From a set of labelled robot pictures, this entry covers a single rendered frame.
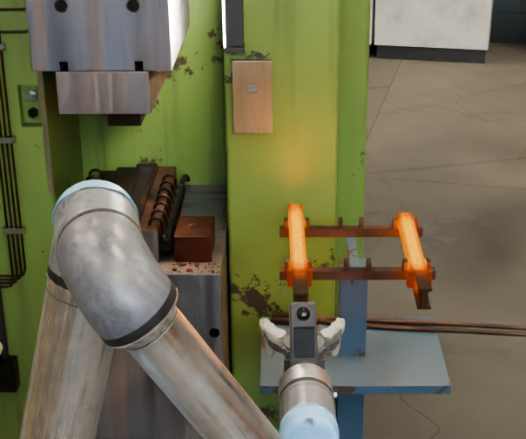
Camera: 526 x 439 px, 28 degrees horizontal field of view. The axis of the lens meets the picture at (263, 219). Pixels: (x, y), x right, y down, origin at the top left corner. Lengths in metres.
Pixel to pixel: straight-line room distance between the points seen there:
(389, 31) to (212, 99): 4.93
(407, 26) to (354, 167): 4.72
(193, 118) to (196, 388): 1.49
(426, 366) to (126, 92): 0.87
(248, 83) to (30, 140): 0.53
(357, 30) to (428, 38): 4.80
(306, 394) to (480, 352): 2.28
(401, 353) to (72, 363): 1.03
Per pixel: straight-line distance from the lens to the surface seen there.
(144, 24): 2.24
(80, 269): 1.33
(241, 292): 2.60
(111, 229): 1.34
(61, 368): 1.51
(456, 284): 4.38
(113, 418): 2.58
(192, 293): 2.38
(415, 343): 2.40
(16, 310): 2.71
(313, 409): 1.64
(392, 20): 7.62
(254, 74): 2.37
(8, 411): 2.88
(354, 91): 2.87
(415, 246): 2.20
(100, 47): 2.27
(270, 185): 2.48
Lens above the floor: 1.96
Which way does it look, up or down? 23 degrees down
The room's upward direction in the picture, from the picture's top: 1 degrees counter-clockwise
